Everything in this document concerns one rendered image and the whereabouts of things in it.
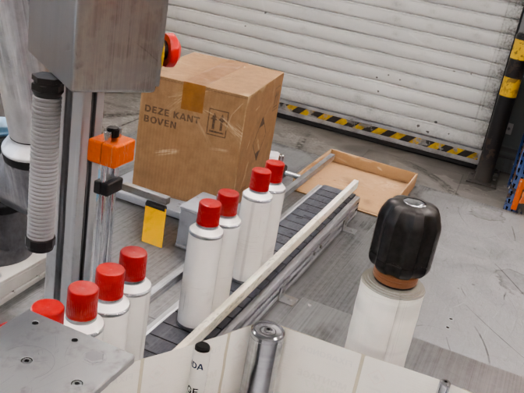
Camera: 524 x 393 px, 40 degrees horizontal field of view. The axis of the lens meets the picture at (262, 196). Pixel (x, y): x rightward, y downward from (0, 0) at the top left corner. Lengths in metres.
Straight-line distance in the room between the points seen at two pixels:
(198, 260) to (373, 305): 0.27
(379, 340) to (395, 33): 4.32
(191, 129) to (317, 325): 0.57
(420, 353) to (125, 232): 0.65
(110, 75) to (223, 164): 0.82
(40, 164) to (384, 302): 0.45
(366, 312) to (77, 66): 0.48
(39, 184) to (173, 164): 0.78
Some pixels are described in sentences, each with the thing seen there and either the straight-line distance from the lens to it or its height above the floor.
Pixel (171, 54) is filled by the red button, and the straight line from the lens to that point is 0.80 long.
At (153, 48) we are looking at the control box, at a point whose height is 1.33.
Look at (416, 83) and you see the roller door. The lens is 5.20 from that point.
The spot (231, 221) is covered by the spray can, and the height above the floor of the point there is 1.05.
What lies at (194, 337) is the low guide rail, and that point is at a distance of 1.04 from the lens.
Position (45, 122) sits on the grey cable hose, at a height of 1.24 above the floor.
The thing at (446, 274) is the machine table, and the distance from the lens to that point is 1.59.
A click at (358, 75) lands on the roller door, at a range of 5.28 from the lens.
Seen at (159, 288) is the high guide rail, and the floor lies 0.96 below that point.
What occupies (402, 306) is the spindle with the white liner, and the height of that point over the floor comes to 1.05.
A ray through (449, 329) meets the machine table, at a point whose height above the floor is 0.83.
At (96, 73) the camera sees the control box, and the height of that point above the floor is 1.31.
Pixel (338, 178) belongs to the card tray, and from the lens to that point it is 1.97.
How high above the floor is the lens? 1.49
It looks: 22 degrees down
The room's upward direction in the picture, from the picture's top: 10 degrees clockwise
